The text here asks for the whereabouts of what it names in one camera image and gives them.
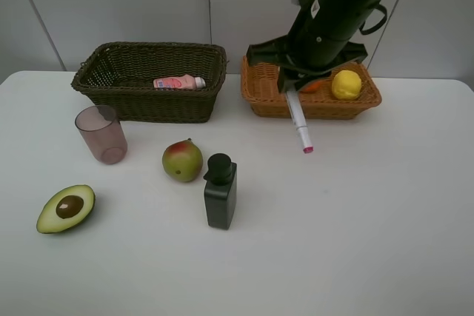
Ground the dark green pump bottle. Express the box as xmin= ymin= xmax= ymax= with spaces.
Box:
xmin=204 ymin=153 xmax=237 ymax=230

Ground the translucent pink plastic cup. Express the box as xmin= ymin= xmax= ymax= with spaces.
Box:
xmin=75 ymin=104 xmax=127 ymax=164

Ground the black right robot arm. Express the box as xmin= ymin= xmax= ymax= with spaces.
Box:
xmin=247 ymin=0 xmax=388 ymax=92

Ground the halved avocado with pit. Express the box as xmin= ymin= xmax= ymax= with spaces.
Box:
xmin=36 ymin=184 xmax=96 ymax=234

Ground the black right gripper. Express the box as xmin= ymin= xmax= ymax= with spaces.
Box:
xmin=247 ymin=0 xmax=367 ymax=93

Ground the pink bottle with white cap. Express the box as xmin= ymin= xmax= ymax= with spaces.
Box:
xmin=153 ymin=75 xmax=206 ymax=90

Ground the dark brown wicker basket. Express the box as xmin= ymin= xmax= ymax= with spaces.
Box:
xmin=71 ymin=41 xmax=227 ymax=124

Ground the red green mango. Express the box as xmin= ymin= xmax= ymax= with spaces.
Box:
xmin=161 ymin=138 xmax=204 ymax=183

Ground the yellow lemon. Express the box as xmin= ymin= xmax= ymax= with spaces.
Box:
xmin=331 ymin=70 xmax=362 ymax=101

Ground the orange tangerine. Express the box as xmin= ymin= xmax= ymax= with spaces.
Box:
xmin=300 ymin=81 xmax=324 ymax=94

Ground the white marker with pink cap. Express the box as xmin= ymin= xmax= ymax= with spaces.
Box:
xmin=285 ymin=89 xmax=313 ymax=154

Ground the orange wicker basket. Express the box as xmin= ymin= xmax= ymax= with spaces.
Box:
xmin=241 ymin=57 xmax=382 ymax=120

